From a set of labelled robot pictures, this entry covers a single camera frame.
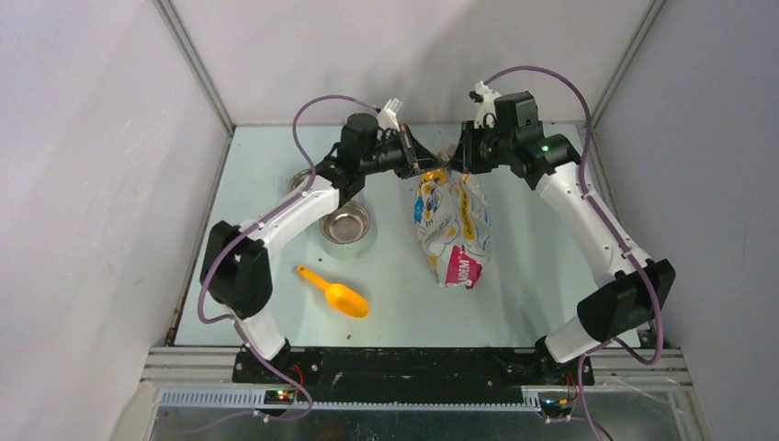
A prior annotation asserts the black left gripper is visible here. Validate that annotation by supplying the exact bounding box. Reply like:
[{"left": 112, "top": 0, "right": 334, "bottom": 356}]
[{"left": 359, "top": 124, "right": 445, "bottom": 180}]

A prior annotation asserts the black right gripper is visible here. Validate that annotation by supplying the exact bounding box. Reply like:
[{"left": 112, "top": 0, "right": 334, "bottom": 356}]
[{"left": 448, "top": 120, "right": 516, "bottom": 175}]

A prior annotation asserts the white yellow pet food bag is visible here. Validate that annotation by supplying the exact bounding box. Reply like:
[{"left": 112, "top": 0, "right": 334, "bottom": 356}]
[{"left": 413, "top": 166, "right": 491, "bottom": 289}]

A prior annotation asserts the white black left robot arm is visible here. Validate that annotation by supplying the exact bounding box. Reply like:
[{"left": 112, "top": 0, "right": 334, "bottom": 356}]
[{"left": 198, "top": 113, "right": 445, "bottom": 383}]

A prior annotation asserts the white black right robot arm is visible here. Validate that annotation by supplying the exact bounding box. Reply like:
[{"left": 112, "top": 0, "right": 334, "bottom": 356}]
[{"left": 449, "top": 84, "right": 675, "bottom": 384}]

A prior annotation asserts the steel bowl in green stand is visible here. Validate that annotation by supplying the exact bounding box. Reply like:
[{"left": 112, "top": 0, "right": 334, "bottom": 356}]
[{"left": 319, "top": 201, "right": 378, "bottom": 259}]

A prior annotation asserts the small steel bowl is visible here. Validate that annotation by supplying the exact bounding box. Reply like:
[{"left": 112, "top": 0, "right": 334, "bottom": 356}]
[{"left": 288, "top": 169, "right": 316, "bottom": 197}]

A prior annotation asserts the orange plastic scoop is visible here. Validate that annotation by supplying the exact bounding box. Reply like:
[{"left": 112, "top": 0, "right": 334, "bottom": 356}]
[{"left": 296, "top": 266, "right": 370, "bottom": 319}]

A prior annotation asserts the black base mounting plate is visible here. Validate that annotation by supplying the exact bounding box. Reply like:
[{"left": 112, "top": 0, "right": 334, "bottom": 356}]
[{"left": 231, "top": 346, "right": 594, "bottom": 404}]

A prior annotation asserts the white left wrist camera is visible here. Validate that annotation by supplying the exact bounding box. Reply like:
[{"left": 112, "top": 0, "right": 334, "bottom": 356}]
[{"left": 377, "top": 97, "right": 402, "bottom": 131}]

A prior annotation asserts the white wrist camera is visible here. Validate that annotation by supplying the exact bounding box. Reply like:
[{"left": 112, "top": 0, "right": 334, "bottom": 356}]
[
  {"left": 377, "top": 97, "right": 402, "bottom": 131},
  {"left": 469, "top": 81, "right": 502, "bottom": 130}
]

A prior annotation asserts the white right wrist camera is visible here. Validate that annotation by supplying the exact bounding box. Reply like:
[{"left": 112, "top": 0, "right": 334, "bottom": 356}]
[{"left": 469, "top": 81, "right": 502, "bottom": 130}]

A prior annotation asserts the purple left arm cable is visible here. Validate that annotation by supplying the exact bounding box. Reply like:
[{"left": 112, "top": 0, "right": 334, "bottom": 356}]
[{"left": 196, "top": 95, "right": 381, "bottom": 424}]

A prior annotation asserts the aluminium frame post right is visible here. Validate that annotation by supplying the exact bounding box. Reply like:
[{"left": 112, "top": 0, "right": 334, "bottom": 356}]
[{"left": 591, "top": 0, "right": 667, "bottom": 129}]

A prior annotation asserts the aluminium frame post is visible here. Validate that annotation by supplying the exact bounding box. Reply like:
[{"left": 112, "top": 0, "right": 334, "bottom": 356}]
[
  {"left": 153, "top": 0, "right": 236, "bottom": 136},
  {"left": 591, "top": 0, "right": 667, "bottom": 129}
]

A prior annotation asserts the aluminium frame post left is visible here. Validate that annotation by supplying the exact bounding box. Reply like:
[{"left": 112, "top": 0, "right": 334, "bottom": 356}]
[{"left": 153, "top": 0, "right": 236, "bottom": 136}]

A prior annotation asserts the grey slotted cable duct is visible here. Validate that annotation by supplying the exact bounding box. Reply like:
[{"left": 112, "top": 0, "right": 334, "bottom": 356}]
[{"left": 158, "top": 387, "right": 541, "bottom": 413}]

